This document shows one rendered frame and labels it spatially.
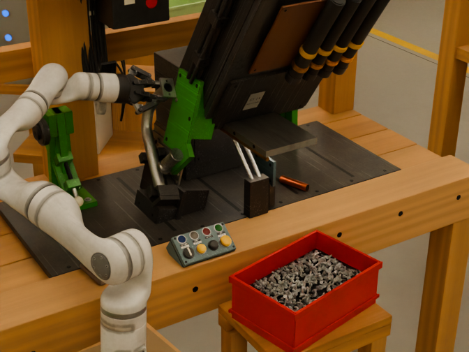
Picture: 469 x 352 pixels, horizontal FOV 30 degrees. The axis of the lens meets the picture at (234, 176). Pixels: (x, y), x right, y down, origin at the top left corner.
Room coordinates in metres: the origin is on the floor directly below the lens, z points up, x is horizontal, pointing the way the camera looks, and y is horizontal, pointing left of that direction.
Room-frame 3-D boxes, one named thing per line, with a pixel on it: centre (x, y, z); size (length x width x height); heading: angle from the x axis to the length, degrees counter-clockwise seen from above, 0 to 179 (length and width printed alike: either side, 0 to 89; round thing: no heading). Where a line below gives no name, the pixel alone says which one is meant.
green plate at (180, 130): (2.12, 0.11, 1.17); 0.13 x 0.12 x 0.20; 122
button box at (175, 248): (1.86, 0.08, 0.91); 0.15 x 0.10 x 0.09; 122
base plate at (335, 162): (2.21, 0.08, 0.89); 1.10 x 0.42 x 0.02; 122
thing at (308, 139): (2.17, -0.04, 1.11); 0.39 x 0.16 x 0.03; 32
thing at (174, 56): (2.39, 0.06, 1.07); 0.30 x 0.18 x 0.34; 122
